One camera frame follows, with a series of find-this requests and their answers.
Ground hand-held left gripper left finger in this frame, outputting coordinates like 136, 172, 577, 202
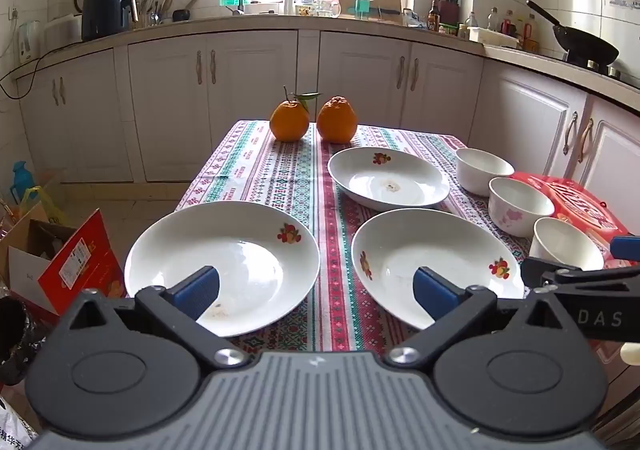
67, 266, 252, 372

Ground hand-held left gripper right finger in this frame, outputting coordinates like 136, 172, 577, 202
382, 266, 568, 372

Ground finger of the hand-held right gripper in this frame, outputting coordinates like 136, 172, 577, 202
520, 257, 640, 291
610, 236, 640, 261

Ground white bowl with pink flowers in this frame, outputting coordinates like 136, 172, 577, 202
529, 217, 606, 273
488, 177, 556, 237

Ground white plate with fruit print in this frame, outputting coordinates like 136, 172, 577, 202
327, 147, 451, 211
124, 201, 321, 337
351, 209, 525, 331

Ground plain white bowl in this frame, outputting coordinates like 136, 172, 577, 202
455, 148, 515, 197

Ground flat red printed box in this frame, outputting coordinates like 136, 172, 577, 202
507, 171, 632, 261

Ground open red cardboard box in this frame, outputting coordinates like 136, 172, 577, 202
0, 209, 126, 328

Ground patterned red green tablecloth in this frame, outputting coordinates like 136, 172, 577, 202
172, 120, 621, 356

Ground yellow green shopping bag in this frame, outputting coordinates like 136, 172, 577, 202
20, 187, 66, 225

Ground orange with green leaf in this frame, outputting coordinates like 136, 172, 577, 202
270, 86, 323, 143

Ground dark waste bin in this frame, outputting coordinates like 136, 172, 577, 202
0, 297, 46, 386

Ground orange without leaf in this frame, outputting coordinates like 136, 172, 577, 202
316, 96, 358, 145

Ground white kitchen counter cabinets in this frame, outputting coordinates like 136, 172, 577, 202
15, 14, 640, 251

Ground black wok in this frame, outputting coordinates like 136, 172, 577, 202
526, 0, 621, 66

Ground blue thermos jug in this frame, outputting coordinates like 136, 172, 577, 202
11, 161, 32, 205

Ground white printed sack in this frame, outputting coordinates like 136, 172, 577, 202
0, 395, 41, 450

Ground white plastic tray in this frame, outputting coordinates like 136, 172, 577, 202
467, 26, 521, 49

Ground black mortar with pestle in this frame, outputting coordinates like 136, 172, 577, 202
172, 0, 201, 23

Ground knife block with knives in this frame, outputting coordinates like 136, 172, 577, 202
436, 0, 463, 25

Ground utensil holder with utensils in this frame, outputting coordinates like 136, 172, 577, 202
137, 0, 173, 28

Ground white countertop appliance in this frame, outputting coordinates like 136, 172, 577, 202
42, 14, 83, 50

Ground black air fryer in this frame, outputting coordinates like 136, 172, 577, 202
81, 0, 138, 41

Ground white electric kettle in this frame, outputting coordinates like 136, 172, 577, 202
17, 20, 42, 63

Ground black power cable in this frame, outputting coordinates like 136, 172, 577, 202
0, 37, 83, 100

